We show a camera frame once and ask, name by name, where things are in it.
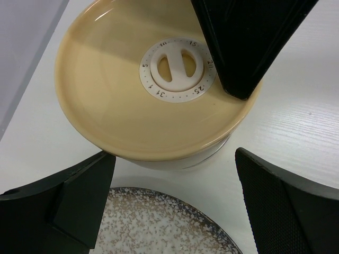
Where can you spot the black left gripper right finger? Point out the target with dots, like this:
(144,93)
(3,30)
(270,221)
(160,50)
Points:
(287,212)

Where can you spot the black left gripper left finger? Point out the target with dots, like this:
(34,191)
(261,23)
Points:
(60,213)

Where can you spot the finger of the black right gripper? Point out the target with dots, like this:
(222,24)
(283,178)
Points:
(244,37)

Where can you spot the beige round lid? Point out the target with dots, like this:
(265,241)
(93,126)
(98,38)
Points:
(136,79)

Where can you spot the steel lunch container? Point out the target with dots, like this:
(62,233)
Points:
(184,163)

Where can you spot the speckled ceramic plate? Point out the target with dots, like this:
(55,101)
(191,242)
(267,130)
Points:
(139,220)

